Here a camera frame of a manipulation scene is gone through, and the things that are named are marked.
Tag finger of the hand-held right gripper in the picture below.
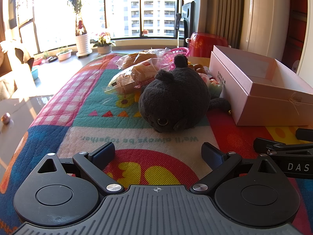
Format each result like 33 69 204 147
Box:
253 137 313 157
295 128 313 142

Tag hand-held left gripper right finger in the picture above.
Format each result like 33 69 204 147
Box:
190 142 285 194

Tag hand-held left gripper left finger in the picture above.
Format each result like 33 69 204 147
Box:
37 142 125 194

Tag pink cardboard box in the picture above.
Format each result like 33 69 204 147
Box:
209 45 313 126

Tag dark grey plush toy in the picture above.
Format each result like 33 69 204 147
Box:
139 54 231 133

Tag red label bread packet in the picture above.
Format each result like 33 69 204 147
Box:
105 58 172 95

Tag clear bread packet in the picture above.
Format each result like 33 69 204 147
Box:
115 50 169 69

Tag pink plastic toy basket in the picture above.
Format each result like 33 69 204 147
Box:
164 47 190 61

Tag colourful printed play mat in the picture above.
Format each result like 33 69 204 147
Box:
0 52 313 229

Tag white bowl planter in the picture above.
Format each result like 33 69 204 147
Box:
56 49 73 61

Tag flowering potted plant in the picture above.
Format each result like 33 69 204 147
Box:
92 31 116 55

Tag tall plant in white pot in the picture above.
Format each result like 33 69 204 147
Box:
55 0 93 58

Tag red pot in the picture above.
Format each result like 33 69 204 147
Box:
187 32 230 58

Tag beige chair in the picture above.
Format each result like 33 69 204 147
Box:
0 39 35 99

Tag white standing air conditioner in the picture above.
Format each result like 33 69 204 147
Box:
240 0 291 64

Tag dark floor appliance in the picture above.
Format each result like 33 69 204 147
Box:
175 1 196 38

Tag brown curtain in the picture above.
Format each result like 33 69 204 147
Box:
205 0 245 52

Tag black framed window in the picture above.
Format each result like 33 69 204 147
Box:
0 0 187 55

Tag dark red wooden frame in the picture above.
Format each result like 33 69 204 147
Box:
288 0 309 72

